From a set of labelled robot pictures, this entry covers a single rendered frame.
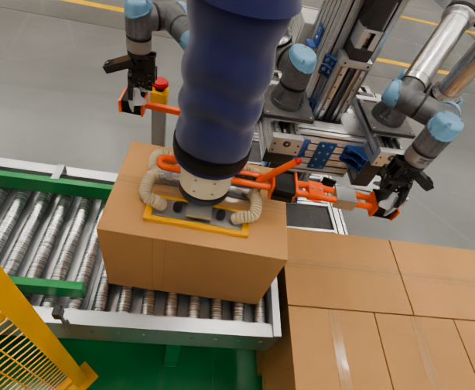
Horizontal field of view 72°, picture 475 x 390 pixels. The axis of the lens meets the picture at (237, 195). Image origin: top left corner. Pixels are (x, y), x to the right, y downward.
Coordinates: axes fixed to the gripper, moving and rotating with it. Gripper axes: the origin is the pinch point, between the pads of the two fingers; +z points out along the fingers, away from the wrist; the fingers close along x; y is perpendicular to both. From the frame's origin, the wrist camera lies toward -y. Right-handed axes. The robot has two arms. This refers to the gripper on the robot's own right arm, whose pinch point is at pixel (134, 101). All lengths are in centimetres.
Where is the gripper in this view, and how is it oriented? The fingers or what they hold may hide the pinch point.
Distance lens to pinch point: 126.7
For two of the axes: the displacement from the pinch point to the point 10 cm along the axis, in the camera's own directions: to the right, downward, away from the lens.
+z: -2.1, 6.1, 7.6
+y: 9.8, 1.9, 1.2
